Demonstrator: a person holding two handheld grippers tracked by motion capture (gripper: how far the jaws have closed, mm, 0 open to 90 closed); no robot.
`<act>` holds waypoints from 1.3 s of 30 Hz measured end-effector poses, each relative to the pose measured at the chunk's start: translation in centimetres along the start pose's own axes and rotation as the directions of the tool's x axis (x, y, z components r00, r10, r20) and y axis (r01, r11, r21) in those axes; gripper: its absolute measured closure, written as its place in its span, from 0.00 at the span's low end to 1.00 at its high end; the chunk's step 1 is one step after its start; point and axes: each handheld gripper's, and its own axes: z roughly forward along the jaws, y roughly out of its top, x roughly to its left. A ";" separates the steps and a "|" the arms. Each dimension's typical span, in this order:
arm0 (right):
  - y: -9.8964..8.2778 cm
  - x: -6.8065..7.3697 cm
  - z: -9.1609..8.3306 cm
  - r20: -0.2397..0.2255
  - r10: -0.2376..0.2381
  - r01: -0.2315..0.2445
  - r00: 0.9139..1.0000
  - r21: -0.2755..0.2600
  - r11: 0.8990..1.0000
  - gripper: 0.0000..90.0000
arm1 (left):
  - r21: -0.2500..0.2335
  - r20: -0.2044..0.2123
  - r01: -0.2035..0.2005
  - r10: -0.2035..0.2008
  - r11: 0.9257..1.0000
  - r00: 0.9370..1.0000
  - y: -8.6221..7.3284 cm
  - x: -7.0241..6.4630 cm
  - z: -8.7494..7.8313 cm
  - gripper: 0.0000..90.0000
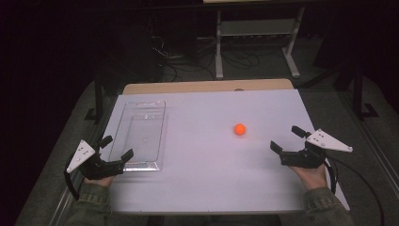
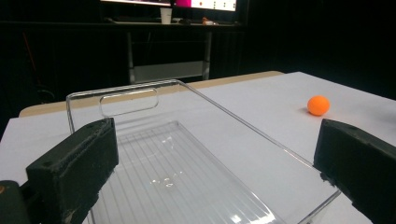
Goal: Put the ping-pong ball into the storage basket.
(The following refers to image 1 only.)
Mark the white metal table frame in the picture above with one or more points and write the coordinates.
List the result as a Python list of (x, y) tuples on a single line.
[(257, 27)]

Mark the person's right hand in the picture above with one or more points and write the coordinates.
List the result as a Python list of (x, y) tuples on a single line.
[(310, 178)]

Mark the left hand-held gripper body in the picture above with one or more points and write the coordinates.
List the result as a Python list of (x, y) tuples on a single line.
[(94, 168)]

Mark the black metal stand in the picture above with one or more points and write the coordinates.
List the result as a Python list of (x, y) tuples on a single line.
[(98, 97), (357, 94)]

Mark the clear plastic tray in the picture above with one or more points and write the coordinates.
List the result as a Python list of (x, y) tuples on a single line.
[(141, 135)]

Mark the orange ball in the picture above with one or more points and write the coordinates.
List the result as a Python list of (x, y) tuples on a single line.
[(240, 129)]

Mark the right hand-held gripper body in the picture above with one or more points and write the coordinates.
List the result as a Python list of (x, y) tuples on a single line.
[(302, 158)]

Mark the person's left hand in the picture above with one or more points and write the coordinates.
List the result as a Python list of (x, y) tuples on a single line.
[(98, 181)]

